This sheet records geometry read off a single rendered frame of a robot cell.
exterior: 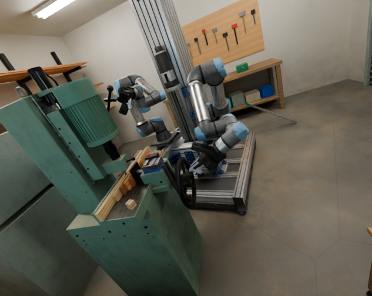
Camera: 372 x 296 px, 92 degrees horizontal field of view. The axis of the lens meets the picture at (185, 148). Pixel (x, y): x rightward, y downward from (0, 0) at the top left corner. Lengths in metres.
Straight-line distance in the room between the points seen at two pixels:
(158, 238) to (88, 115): 0.73
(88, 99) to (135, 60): 3.54
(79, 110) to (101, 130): 0.13
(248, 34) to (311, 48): 1.20
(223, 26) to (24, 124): 3.62
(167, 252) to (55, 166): 0.79
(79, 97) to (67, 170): 0.42
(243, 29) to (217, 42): 0.50
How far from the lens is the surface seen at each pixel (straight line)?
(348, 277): 1.63
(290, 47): 4.38
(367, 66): 4.32
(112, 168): 1.12
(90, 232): 1.29
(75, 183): 1.22
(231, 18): 4.15
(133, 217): 0.90
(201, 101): 1.02
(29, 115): 1.13
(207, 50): 4.12
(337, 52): 4.72
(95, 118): 0.98
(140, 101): 1.33
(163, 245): 1.16
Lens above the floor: 1.42
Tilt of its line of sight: 25 degrees down
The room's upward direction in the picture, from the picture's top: 22 degrees counter-clockwise
